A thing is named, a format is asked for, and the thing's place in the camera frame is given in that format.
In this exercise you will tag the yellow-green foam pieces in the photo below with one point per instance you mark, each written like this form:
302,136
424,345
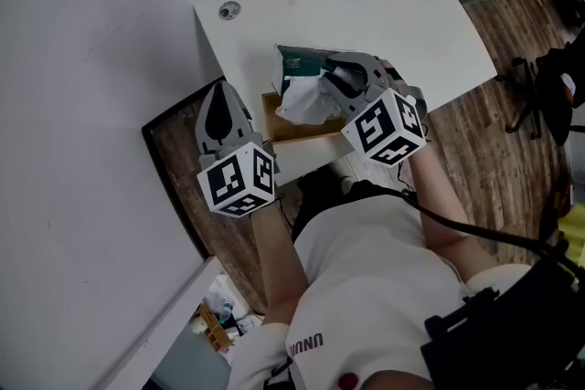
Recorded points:
573,237

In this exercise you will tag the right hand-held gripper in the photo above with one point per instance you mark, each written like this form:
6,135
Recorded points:
384,128

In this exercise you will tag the person's left forearm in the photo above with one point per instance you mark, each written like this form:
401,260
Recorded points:
279,265

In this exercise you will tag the person's black trousers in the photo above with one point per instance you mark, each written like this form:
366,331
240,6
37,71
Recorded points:
329,196

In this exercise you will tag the person's white shoe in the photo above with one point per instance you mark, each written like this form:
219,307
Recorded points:
347,183

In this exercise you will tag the black office chair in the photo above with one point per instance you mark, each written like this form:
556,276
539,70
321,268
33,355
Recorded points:
553,96

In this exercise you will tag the white plastic bag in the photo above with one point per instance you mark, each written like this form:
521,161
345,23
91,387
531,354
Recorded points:
219,294

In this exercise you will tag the wooden tray box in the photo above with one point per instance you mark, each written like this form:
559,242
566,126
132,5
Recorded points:
297,132

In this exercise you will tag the wooden slotted organiser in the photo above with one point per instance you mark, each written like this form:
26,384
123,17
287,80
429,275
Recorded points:
215,329

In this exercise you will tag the red round badge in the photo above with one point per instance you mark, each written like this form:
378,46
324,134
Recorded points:
349,380

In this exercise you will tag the person's white shirt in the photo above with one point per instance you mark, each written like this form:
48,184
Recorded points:
375,287

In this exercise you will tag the black baseboard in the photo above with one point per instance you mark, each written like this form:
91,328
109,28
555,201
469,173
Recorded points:
178,196

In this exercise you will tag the person's right forearm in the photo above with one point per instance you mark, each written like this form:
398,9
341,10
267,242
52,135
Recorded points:
439,205

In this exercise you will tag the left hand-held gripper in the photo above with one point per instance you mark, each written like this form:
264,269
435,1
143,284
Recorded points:
233,180

